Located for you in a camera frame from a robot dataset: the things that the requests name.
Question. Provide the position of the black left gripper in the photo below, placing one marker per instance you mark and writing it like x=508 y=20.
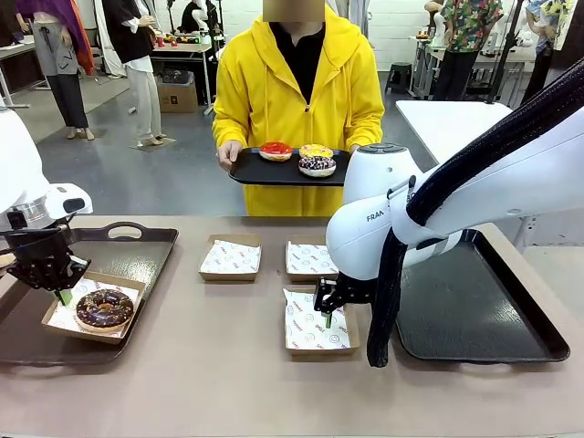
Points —
x=38 y=251

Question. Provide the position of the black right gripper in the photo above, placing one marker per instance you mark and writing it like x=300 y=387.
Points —
x=360 y=289

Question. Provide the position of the kraft paper box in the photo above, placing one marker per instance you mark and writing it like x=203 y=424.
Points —
x=228 y=276
x=305 y=277
x=132 y=292
x=321 y=355

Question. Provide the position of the white printed liner paper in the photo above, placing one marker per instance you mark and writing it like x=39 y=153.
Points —
x=301 y=326
x=132 y=296
x=232 y=257
x=305 y=259

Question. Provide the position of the chocolate sprinkle donut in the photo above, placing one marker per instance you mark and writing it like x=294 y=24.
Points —
x=91 y=315

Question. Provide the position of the dark purple striped donut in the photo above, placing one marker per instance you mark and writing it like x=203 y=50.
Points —
x=317 y=166

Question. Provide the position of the small black tray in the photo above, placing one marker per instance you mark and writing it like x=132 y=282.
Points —
x=264 y=171

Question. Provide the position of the yellow glazed donut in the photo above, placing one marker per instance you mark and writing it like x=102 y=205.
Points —
x=315 y=149

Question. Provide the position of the red glazed donut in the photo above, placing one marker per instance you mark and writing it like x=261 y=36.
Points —
x=275 y=150

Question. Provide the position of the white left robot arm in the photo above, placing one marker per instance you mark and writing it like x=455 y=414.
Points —
x=18 y=159

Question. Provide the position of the right forearm yellow sleeve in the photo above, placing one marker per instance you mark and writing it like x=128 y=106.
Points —
x=230 y=125

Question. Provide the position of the left forearm yellow sleeve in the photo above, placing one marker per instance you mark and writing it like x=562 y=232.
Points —
x=367 y=125

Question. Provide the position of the dark brown serving tray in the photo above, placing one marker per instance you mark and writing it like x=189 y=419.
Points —
x=114 y=255

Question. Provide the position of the person's left hand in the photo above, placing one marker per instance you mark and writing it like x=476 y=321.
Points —
x=354 y=149

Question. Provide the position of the person's right hand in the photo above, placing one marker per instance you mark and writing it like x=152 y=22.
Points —
x=228 y=153

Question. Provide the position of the large white table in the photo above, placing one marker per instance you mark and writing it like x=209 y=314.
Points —
x=447 y=121

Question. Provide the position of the person in yellow hoodie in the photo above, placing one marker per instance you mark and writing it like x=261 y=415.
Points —
x=269 y=91

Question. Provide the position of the brown cardboard box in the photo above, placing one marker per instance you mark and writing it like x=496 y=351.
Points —
x=175 y=98

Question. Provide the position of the dark desk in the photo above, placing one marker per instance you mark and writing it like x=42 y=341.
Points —
x=16 y=50

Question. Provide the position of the mannequin with purple top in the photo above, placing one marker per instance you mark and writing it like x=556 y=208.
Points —
x=55 y=45

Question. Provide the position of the dark plastic stool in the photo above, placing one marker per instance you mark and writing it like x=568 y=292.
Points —
x=399 y=75

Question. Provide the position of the mannequin with black vest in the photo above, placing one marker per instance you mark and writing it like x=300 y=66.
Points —
x=132 y=41

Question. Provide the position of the red cup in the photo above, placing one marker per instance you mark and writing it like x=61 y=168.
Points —
x=161 y=42

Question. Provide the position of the grey table with toys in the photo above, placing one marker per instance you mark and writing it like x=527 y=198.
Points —
x=182 y=48

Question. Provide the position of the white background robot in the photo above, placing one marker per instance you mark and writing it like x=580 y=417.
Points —
x=196 y=13

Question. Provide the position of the black stand pole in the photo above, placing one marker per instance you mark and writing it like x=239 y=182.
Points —
x=504 y=50

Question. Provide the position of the person in dark floral shirt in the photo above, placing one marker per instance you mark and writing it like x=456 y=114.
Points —
x=470 y=27

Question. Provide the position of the white workbench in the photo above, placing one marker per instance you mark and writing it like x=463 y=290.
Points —
x=515 y=57

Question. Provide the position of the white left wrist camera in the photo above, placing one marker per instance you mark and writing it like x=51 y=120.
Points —
x=68 y=201

